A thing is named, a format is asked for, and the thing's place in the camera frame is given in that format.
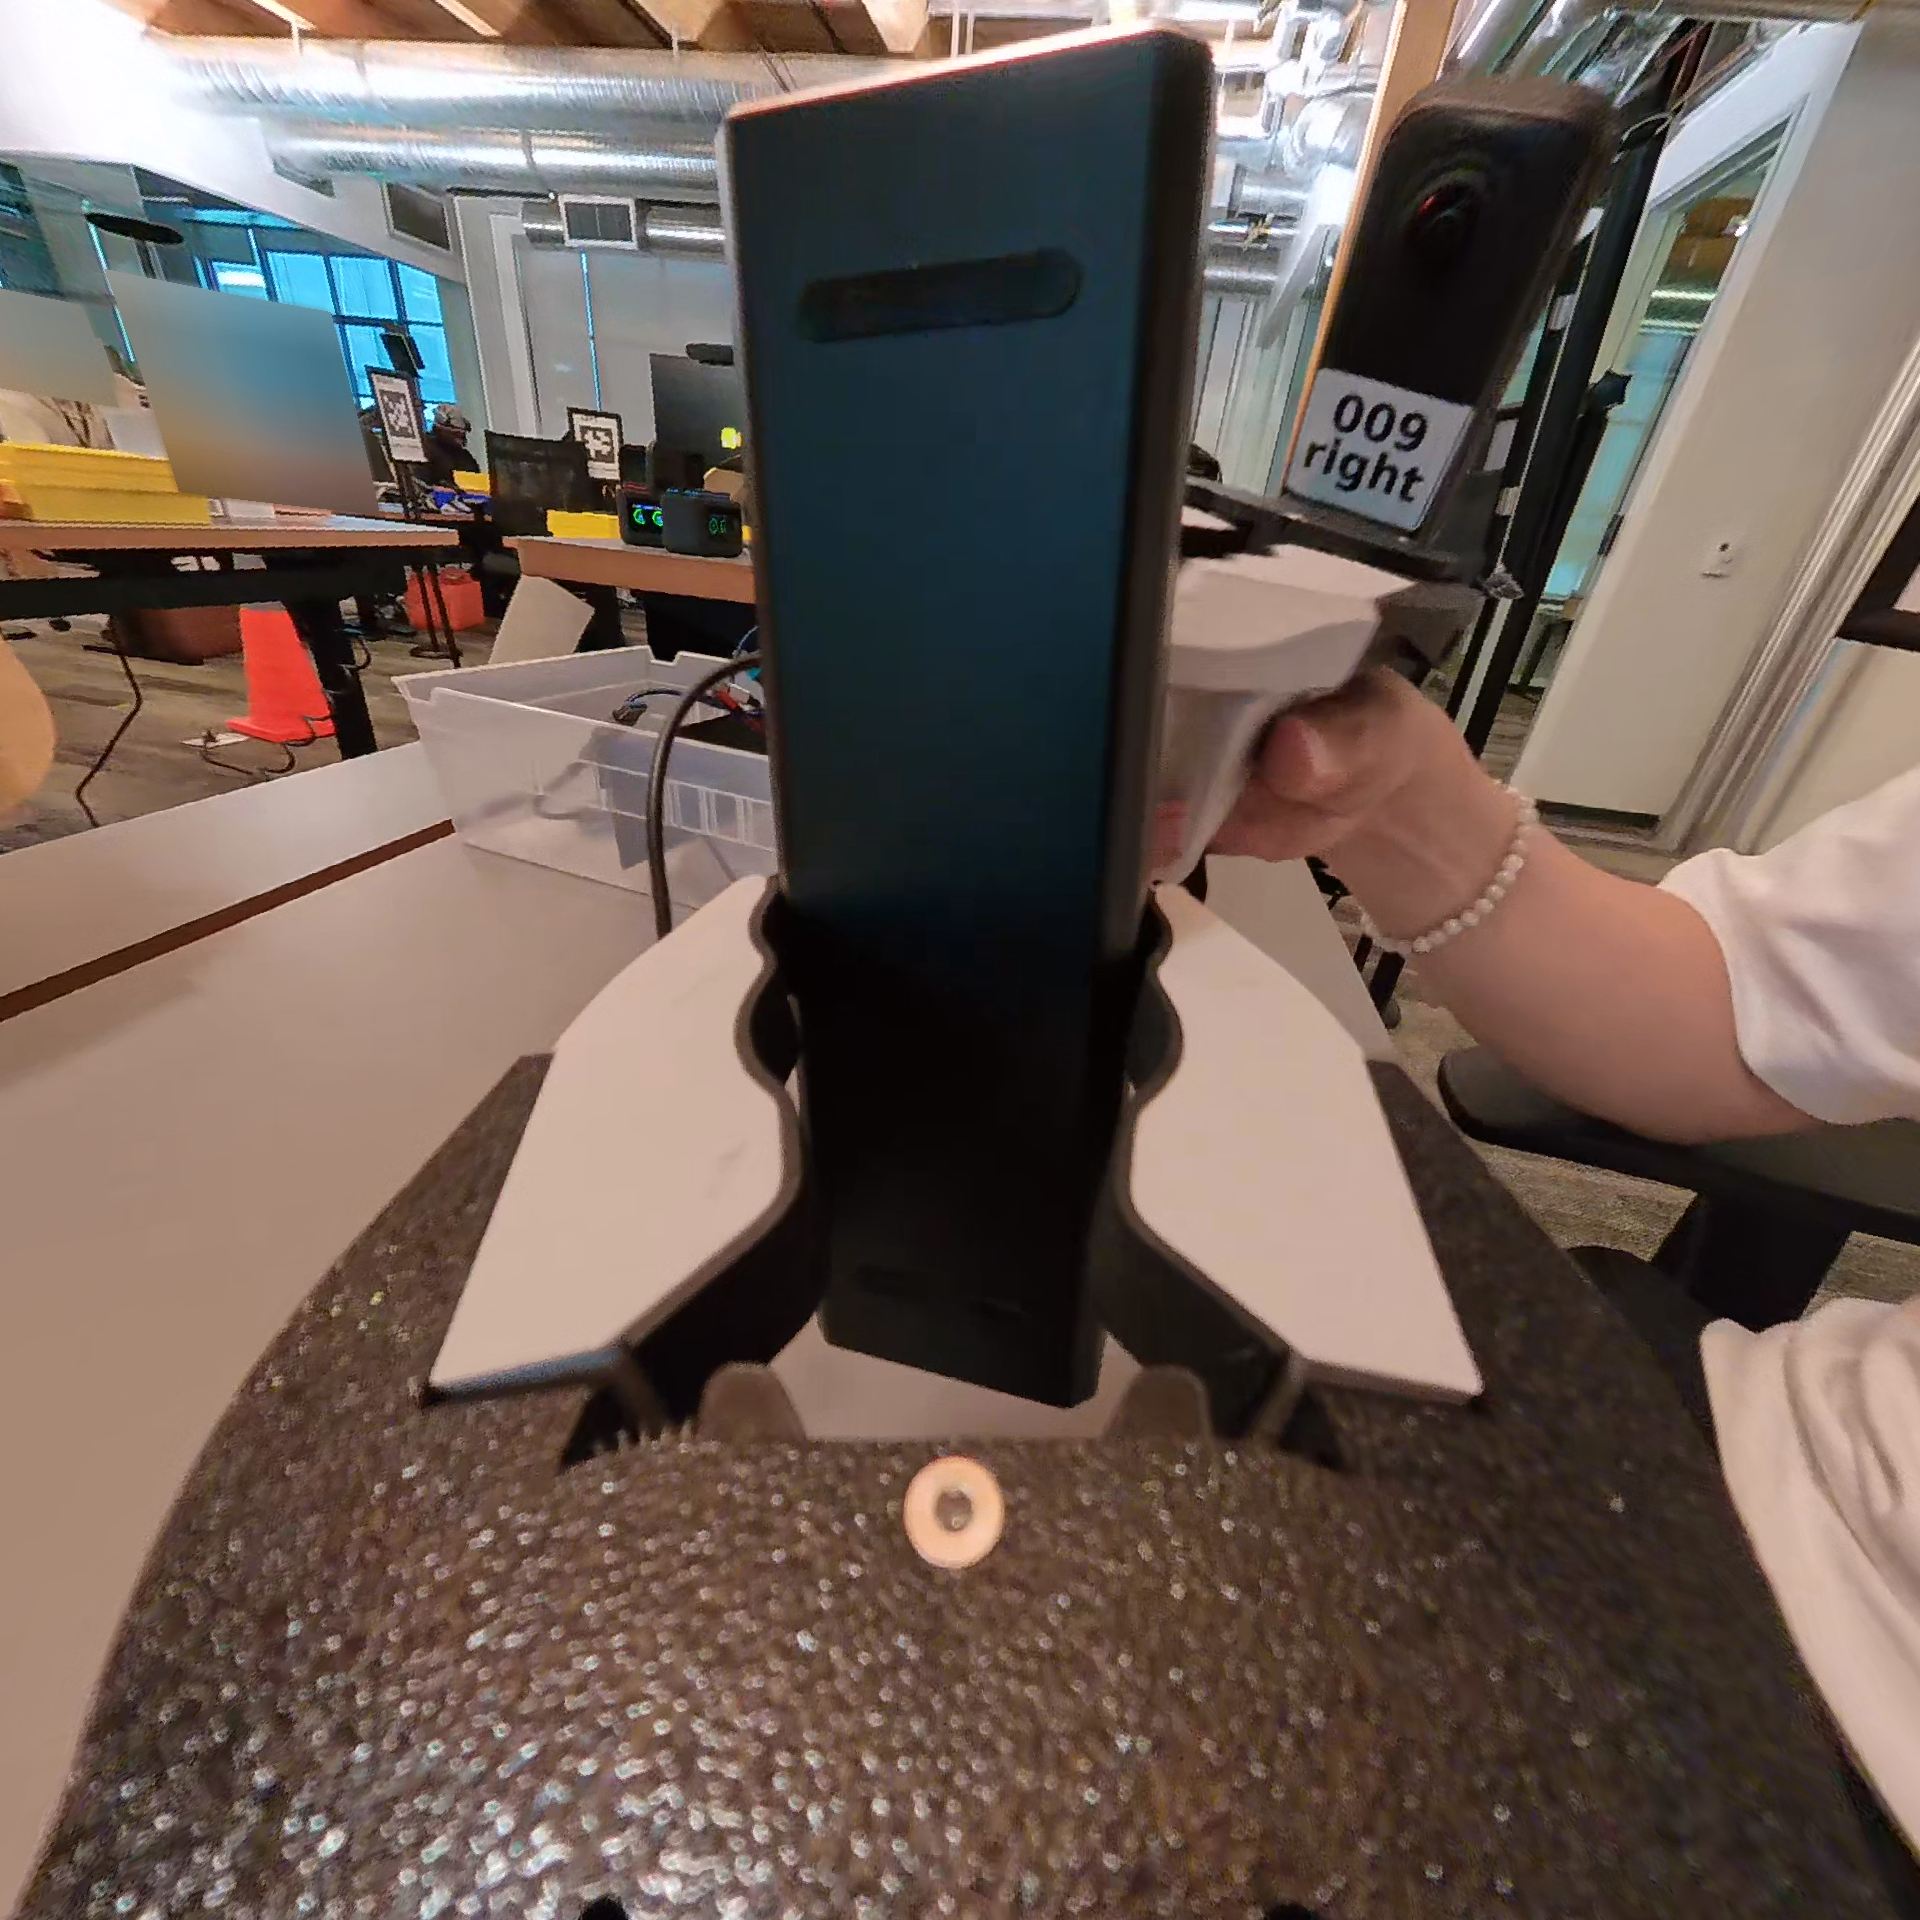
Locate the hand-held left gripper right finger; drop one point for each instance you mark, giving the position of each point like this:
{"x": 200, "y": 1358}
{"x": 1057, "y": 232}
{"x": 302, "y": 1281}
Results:
{"x": 1290, "y": 1184}

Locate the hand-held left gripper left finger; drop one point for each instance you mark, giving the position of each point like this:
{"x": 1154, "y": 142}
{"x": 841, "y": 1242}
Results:
{"x": 629, "y": 1184}

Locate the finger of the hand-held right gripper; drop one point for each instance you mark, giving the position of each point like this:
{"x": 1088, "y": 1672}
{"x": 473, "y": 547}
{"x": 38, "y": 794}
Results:
{"x": 1275, "y": 616}

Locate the black usb hub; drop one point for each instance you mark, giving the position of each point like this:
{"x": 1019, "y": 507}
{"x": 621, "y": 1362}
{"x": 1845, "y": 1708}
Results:
{"x": 974, "y": 749}

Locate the clear plastic bin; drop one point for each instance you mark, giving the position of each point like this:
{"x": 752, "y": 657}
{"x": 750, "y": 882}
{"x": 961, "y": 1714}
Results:
{"x": 509, "y": 763}

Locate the person's right forearm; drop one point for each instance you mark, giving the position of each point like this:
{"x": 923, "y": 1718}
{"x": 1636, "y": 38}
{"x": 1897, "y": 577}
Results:
{"x": 1574, "y": 990}

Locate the person's right hand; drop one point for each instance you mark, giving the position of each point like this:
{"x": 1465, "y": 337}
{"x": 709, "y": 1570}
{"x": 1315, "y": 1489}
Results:
{"x": 1380, "y": 779}

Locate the wooden pillar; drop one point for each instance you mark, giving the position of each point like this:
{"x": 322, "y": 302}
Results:
{"x": 1402, "y": 76}

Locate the black chair armrest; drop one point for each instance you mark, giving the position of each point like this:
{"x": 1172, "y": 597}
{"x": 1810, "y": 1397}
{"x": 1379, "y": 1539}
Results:
{"x": 1651, "y": 1155}

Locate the white foam board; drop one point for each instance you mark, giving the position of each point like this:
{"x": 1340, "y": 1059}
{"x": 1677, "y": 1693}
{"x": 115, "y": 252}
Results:
{"x": 540, "y": 621}

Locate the black device green lights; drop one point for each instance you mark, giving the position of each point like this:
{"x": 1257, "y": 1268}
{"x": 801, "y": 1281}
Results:
{"x": 642, "y": 516}
{"x": 705, "y": 523}

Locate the white t-shirt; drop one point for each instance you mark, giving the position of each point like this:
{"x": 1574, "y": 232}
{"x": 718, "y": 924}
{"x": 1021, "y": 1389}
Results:
{"x": 1828, "y": 931}

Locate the black tv monitor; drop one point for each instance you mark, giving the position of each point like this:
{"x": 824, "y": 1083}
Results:
{"x": 697, "y": 421}

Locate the orange traffic cone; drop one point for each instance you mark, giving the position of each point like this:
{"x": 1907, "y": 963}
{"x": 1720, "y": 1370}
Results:
{"x": 281, "y": 675}

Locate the yellow storage tray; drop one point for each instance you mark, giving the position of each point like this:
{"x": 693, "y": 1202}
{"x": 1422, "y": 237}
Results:
{"x": 585, "y": 523}
{"x": 90, "y": 480}

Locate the small black white marker sign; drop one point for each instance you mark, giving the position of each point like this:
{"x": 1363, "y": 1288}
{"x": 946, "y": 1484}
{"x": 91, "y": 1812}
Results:
{"x": 397, "y": 416}
{"x": 597, "y": 442}

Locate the black-legged wooden table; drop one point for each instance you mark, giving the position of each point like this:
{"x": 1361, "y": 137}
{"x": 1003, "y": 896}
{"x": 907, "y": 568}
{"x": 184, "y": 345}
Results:
{"x": 225, "y": 540}

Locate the white vent grille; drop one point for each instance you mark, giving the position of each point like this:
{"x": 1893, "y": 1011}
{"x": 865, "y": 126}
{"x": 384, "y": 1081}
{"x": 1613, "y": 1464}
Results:
{"x": 597, "y": 219}

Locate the spiral metal duct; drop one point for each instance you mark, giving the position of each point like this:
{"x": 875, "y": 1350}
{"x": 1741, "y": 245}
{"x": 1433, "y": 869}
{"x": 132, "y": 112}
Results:
{"x": 450, "y": 105}

